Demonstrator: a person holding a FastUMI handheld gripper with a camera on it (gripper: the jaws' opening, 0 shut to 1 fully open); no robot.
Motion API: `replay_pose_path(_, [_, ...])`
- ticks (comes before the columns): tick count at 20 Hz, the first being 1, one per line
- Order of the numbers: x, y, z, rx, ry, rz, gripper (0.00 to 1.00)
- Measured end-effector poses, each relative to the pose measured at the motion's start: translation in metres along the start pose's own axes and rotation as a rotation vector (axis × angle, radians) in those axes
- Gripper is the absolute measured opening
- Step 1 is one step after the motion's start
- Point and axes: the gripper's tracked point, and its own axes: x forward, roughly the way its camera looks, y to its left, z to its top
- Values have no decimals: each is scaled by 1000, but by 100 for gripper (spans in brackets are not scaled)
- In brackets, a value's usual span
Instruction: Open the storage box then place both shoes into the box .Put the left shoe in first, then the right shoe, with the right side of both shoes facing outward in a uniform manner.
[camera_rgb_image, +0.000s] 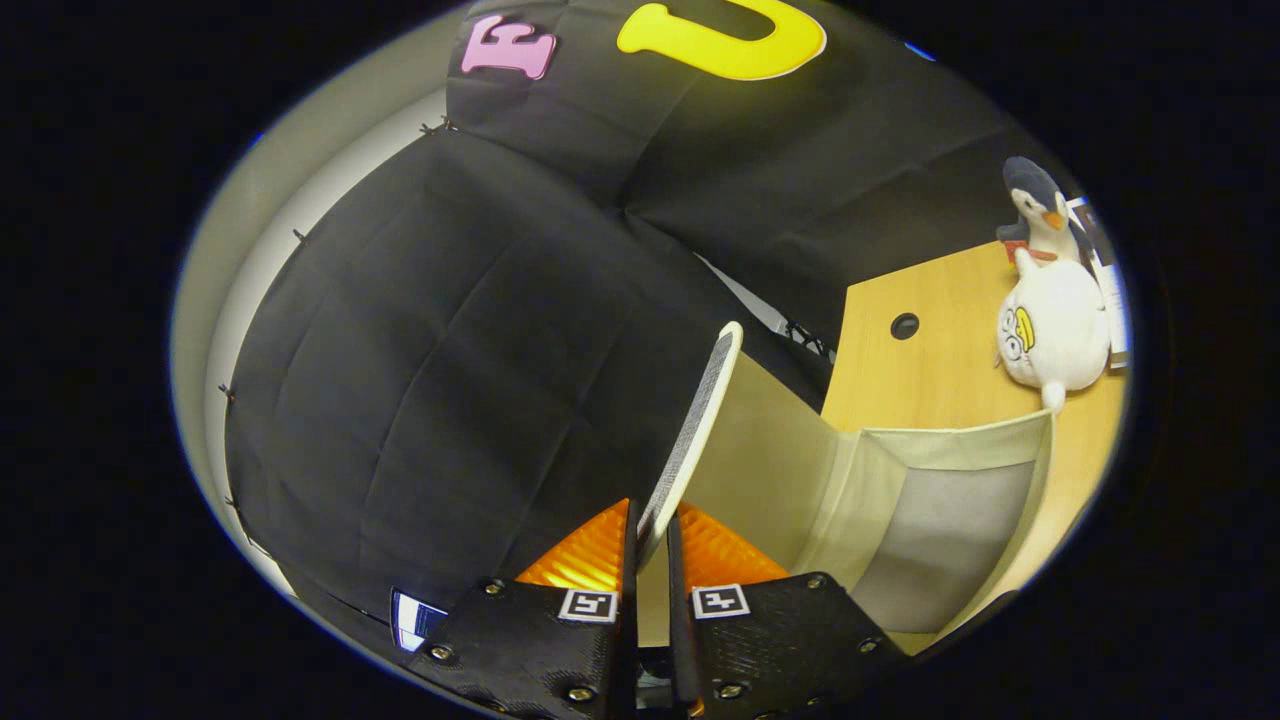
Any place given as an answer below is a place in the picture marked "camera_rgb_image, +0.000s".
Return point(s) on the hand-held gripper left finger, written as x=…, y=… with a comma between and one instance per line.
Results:
x=630, y=600

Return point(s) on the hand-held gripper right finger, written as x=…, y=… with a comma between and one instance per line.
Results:
x=680, y=600

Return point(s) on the beige fabric storage box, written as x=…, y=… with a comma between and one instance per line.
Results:
x=800, y=480

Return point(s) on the computer monitor with blue screen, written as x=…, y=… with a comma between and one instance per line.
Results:
x=415, y=620

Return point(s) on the white duck plush toy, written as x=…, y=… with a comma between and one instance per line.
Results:
x=1060, y=320

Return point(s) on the navy penguin plush toy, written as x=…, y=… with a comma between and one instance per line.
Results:
x=1040, y=210

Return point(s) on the white portrait cover book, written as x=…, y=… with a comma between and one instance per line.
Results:
x=1100, y=250

